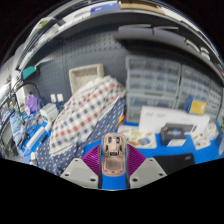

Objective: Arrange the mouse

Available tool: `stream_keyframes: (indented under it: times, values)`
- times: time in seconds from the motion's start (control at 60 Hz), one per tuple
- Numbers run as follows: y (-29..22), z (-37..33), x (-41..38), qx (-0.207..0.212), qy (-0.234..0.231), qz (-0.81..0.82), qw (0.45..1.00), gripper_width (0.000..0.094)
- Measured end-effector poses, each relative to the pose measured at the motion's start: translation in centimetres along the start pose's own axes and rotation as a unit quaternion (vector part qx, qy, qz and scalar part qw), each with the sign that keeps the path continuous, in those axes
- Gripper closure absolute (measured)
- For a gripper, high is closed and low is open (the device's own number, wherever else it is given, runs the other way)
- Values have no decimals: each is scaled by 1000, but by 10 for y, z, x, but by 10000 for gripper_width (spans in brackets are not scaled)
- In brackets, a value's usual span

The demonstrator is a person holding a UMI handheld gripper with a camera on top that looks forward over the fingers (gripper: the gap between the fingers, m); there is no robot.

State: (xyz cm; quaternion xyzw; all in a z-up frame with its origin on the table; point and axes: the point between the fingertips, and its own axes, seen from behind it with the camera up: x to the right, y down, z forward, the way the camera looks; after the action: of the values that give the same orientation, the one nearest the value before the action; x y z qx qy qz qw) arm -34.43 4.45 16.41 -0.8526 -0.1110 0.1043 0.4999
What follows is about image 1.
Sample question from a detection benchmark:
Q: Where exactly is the teal plastic holder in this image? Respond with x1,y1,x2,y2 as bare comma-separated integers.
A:
21,65,37,80

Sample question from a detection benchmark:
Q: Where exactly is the long white cardboard box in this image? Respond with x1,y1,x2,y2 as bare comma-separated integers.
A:
138,105,212,136

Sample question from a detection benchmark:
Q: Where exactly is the yellow and blue box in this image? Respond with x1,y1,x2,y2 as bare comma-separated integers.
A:
184,95,208,117

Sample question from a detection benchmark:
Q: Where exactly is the purple bag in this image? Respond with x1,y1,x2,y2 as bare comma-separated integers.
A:
24,93,41,115

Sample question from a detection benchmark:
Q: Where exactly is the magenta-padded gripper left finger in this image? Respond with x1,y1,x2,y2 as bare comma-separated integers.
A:
59,143,104,190

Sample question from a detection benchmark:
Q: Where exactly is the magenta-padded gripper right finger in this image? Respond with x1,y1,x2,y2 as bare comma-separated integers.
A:
124,143,168,190

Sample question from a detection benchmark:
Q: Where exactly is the small black box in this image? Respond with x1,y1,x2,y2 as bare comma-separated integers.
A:
159,122,198,148

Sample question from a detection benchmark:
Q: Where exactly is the white box-shaped device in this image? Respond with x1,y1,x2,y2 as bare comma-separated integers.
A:
39,103,59,123

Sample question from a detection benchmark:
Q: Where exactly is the translucent pink computer mouse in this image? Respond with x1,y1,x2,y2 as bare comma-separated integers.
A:
100,132,127,177

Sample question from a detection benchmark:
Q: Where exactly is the black mouse pad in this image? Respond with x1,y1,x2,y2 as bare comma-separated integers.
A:
153,153,196,176

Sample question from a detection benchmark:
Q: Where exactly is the white woven basket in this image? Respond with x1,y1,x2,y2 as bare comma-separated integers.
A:
68,63,105,95

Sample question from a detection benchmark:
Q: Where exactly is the long white bar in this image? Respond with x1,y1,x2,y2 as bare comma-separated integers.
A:
24,125,47,152

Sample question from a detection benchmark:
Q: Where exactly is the grey wall shelf unit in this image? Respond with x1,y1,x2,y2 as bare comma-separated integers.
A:
16,1,223,68

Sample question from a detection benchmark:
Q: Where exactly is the red blue checked cloth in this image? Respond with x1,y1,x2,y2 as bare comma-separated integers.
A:
49,74,128,155

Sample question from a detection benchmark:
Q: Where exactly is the navy polka dot cloth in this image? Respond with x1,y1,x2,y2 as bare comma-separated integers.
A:
34,96,127,176

